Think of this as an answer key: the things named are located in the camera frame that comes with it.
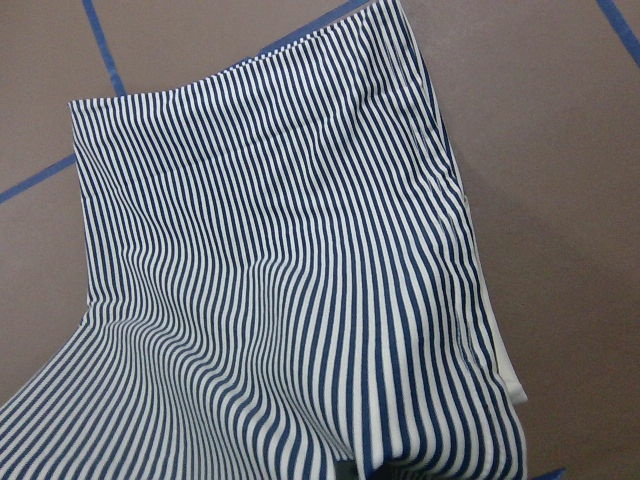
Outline blue tape strip by shirt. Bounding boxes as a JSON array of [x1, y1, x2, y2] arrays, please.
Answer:
[[596, 0, 640, 66]]

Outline blue white striped polo shirt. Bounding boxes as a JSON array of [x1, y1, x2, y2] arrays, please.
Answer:
[[1, 1, 527, 479]]

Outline brown paper table cover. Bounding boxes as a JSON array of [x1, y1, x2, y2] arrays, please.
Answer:
[[1, 1, 639, 479]]

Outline long blue tape strip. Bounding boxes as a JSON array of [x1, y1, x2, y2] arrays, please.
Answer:
[[82, 0, 126, 96]]

